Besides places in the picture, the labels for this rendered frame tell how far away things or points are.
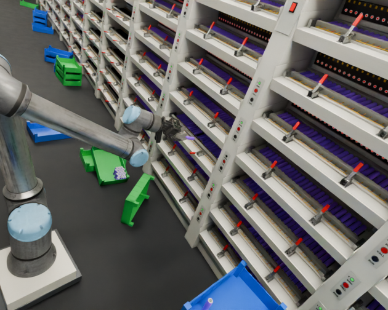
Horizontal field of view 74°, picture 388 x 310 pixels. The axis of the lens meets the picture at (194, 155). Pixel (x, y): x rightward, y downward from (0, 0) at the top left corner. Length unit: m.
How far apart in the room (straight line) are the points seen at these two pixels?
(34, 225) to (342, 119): 1.19
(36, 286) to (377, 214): 1.30
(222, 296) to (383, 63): 0.89
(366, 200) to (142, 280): 1.11
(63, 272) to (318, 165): 1.17
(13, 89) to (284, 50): 0.93
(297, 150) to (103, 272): 1.12
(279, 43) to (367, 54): 0.33
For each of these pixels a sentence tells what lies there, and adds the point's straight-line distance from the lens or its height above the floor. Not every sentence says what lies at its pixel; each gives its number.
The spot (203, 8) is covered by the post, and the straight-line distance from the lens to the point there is 1.68.
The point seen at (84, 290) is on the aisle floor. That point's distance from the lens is 1.48.
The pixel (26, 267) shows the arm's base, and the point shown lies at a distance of 1.37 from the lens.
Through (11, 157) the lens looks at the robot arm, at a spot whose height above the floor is 0.59.
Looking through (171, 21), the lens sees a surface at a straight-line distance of 1.80.
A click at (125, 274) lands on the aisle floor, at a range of 1.54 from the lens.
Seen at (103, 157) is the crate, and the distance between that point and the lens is 2.06.
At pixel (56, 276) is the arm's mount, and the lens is 1.38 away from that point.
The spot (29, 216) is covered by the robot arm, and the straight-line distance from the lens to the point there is 1.24.
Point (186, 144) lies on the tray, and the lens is 1.58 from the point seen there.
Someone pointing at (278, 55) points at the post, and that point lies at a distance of 1.14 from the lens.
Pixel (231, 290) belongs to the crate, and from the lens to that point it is 1.05.
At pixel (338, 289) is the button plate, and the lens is 1.13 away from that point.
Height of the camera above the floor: 1.31
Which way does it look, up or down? 31 degrees down
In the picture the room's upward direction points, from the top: 20 degrees clockwise
